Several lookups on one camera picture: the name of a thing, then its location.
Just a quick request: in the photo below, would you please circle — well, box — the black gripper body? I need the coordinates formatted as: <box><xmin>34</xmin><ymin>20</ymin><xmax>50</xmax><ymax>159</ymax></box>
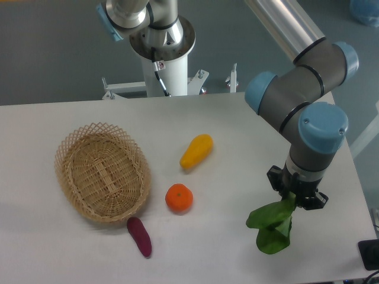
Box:
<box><xmin>282</xmin><ymin>169</ymin><xmax>320</xmax><ymax>207</ymax></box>

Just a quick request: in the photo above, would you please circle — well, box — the yellow papaya fruit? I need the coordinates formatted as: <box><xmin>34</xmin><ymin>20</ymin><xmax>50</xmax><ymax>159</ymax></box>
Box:
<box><xmin>179</xmin><ymin>134</ymin><xmax>214</xmax><ymax>170</ymax></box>

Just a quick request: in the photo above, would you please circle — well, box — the green bok choy vegetable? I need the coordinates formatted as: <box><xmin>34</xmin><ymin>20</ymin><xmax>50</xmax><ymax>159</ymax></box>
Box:
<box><xmin>246</xmin><ymin>193</ymin><xmax>296</xmax><ymax>254</ymax></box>

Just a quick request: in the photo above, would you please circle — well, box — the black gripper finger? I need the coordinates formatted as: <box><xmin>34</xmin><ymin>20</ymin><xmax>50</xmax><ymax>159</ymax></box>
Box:
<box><xmin>266</xmin><ymin>165</ymin><xmax>285</xmax><ymax>196</ymax></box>
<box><xmin>301</xmin><ymin>192</ymin><xmax>329</xmax><ymax>211</ymax></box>

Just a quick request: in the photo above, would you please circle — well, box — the orange tangerine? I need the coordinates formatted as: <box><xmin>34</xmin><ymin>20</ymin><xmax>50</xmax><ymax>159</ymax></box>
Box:
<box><xmin>165</xmin><ymin>183</ymin><xmax>193</xmax><ymax>212</ymax></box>

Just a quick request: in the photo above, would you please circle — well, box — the blue plastic bag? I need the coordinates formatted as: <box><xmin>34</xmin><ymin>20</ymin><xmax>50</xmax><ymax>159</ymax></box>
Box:
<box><xmin>349</xmin><ymin>0</ymin><xmax>378</xmax><ymax>28</ymax></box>

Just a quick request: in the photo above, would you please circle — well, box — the white frame bar right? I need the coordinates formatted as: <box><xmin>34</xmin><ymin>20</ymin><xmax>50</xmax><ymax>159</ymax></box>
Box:
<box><xmin>349</xmin><ymin>101</ymin><xmax>379</xmax><ymax>160</ymax></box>

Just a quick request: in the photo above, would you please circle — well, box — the black device at table edge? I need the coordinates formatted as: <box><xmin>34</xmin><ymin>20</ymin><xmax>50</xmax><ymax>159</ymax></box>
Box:
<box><xmin>358</xmin><ymin>239</ymin><xmax>378</xmax><ymax>271</ymax></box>

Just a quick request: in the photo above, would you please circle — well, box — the purple sweet potato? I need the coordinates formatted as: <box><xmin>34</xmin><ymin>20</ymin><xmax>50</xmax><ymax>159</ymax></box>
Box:
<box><xmin>127</xmin><ymin>217</ymin><xmax>152</xmax><ymax>258</ymax></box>

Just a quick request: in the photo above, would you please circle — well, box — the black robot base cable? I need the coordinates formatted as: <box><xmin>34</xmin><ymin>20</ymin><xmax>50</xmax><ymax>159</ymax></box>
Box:
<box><xmin>150</xmin><ymin>46</ymin><xmax>172</xmax><ymax>98</ymax></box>

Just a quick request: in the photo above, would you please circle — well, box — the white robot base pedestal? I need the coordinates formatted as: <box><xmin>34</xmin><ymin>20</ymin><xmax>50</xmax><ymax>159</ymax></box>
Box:
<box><xmin>101</xmin><ymin>16</ymin><xmax>240</xmax><ymax>101</ymax></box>

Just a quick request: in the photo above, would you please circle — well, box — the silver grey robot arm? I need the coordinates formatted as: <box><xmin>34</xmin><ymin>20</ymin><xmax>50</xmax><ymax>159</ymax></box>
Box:
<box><xmin>97</xmin><ymin>1</ymin><xmax>359</xmax><ymax>210</ymax></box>

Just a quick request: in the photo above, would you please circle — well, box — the woven wicker basket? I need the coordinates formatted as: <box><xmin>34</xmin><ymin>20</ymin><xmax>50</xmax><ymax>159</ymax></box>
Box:
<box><xmin>54</xmin><ymin>122</ymin><xmax>152</xmax><ymax>223</ymax></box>

